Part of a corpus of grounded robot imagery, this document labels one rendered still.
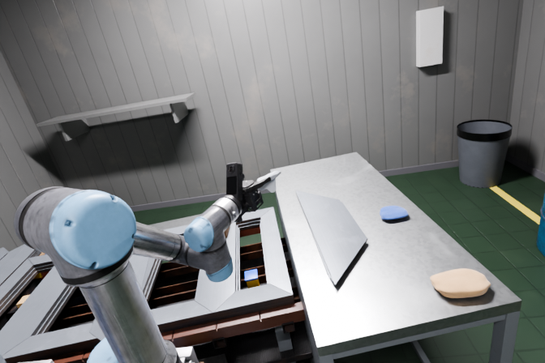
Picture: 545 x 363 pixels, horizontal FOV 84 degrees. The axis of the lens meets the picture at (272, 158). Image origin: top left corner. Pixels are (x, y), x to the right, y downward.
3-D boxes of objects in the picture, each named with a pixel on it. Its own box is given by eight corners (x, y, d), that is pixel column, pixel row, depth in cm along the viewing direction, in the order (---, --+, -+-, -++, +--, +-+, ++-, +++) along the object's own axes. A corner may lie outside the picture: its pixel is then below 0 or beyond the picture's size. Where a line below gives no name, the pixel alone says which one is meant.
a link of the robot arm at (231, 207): (205, 204, 84) (227, 203, 80) (215, 196, 88) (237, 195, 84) (214, 227, 87) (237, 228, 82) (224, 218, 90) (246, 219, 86)
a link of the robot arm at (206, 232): (186, 253, 78) (177, 225, 75) (212, 228, 87) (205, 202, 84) (210, 258, 74) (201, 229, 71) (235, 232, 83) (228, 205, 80)
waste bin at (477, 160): (488, 168, 363) (493, 117, 340) (517, 186, 318) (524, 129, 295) (446, 173, 367) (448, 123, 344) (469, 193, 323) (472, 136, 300)
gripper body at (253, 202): (246, 202, 100) (225, 223, 90) (238, 178, 98) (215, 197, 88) (265, 201, 96) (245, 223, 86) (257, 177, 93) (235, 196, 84)
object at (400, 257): (271, 174, 207) (270, 169, 206) (356, 157, 210) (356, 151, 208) (319, 356, 86) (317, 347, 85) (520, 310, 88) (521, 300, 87)
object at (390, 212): (384, 224, 130) (384, 218, 129) (375, 212, 139) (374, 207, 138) (411, 218, 130) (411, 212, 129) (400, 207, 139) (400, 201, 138)
